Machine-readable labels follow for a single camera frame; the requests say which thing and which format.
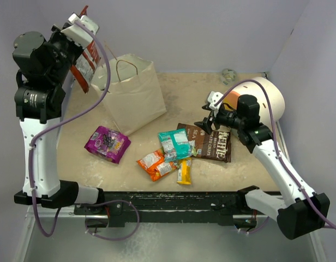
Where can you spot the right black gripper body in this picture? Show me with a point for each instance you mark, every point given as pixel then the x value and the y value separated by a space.
pixel 229 118

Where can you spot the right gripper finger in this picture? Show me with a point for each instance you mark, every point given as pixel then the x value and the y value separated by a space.
pixel 205 125
pixel 211 118

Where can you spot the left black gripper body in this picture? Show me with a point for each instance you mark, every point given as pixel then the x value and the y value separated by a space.
pixel 65 49

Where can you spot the brown m&m's bag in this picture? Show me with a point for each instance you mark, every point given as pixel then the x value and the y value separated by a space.
pixel 213 146

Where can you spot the red doritos bag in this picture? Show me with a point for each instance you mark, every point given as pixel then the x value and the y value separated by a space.
pixel 87 63

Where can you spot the brown paper bag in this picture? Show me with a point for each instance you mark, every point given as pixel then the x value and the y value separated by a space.
pixel 134 97

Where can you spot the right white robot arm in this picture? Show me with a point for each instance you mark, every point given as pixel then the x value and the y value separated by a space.
pixel 300 210

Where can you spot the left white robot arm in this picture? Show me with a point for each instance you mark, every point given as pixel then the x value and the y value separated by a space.
pixel 43 68

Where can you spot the orange snack bag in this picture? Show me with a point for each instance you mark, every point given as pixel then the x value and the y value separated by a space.
pixel 155 166

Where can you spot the purple candy bag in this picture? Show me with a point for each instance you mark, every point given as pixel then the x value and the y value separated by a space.
pixel 108 144

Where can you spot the teal snack packet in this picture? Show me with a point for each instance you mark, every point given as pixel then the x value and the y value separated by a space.
pixel 176 145

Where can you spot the large cylindrical drum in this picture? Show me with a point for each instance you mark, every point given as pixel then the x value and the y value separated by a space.
pixel 275 97

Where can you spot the small tape roll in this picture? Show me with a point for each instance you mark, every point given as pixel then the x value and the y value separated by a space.
pixel 228 77

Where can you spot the yellow snack bar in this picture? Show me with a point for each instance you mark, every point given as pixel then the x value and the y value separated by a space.
pixel 183 176

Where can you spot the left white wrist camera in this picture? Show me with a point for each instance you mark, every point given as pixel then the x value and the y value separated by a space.
pixel 76 33

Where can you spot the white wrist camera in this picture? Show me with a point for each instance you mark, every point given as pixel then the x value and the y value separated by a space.
pixel 213 102
pixel 76 33

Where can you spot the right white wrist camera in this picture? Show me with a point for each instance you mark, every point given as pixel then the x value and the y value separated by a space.
pixel 213 102

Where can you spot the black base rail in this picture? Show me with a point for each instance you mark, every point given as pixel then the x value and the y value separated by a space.
pixel 222 208

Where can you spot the aluminium frame rail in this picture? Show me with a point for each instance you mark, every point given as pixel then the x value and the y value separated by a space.
pixel 162 242

